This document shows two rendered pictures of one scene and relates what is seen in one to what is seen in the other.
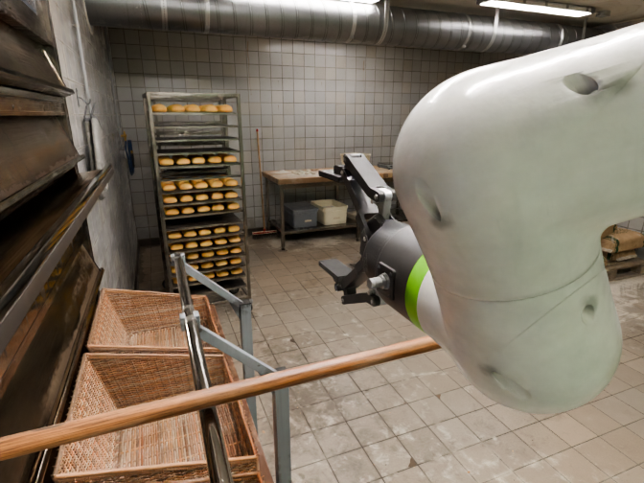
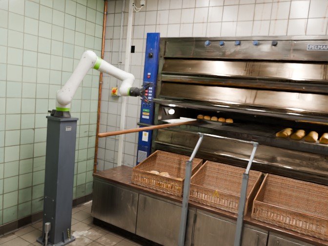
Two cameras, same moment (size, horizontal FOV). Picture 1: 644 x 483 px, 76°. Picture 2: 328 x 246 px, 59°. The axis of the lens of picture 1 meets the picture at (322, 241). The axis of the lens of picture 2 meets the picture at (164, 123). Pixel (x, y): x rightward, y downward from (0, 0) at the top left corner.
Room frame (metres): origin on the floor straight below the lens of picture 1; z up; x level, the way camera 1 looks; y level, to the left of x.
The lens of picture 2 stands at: (2.70, -1.55, 1.53)
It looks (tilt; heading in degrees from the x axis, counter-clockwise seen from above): 7 degrees down; 142
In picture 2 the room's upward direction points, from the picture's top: 5 degrees clockwise
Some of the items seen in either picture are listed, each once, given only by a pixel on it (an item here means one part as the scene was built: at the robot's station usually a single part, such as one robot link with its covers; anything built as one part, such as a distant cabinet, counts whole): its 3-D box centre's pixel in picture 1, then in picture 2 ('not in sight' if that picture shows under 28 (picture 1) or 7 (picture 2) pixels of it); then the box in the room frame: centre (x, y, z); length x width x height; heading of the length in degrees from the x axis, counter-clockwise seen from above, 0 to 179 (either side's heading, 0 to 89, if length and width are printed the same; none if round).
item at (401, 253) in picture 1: (424, 275); (134, 92); (0.37, -0.10, 1.49); 0.12 x 0.06 x 0.09; 113
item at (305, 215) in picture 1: (300, 214); not in sight; (5.38, 0.30, 0.35); 0.50 x 0.36 x 0.24; 22
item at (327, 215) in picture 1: (329, 212); not in sight; (5.53, -0.09, 0.35); 0.50 x 0.36 x 0.24; 23
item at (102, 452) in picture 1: (164, 419); (223, 185); (1.07, 0.50, 0.72); 0.56 x 0.49 x 0.28; 23
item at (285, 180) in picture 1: (347, 203); not in sight; (5.64, -0.35, 0.45); 2.20 x 0.80 x 0.90; 112
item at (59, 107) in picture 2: not in sight; (63, 100); (0.08, -0.67, 1.36); 0.16 x 0.13 x 0.19; 164
